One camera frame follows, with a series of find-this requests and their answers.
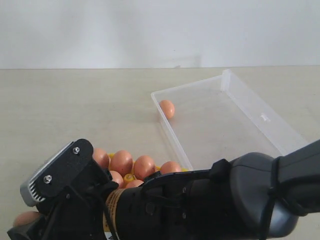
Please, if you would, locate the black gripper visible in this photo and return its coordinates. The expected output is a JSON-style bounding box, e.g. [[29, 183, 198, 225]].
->
[[7, 160, 116, 240]]

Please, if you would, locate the brown egg cluster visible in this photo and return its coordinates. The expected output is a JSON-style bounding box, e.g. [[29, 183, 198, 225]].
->
[[125, 179, 144, 189], [110, 170, 124, 189]]

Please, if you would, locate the brown egg tray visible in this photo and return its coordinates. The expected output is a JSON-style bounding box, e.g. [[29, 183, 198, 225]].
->
[[133, 155, 156, 180], [109, 150, 133, 177], [92, 148, 110, 169], [160, 161, 182, 175]]

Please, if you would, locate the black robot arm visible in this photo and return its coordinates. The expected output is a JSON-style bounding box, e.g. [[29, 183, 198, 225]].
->
[[7, 139, 320, 240]]

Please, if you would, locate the yellow plastic egg tray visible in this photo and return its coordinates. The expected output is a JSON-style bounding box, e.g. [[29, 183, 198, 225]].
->
[[108, 153, 188, 188]]

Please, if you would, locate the clear plastic container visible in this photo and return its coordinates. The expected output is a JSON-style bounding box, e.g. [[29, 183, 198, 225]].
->
[[151, 70, 307, 170]]

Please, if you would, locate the black cable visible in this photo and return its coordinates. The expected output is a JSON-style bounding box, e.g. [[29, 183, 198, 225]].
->
[[94, 158, 311, 240]]

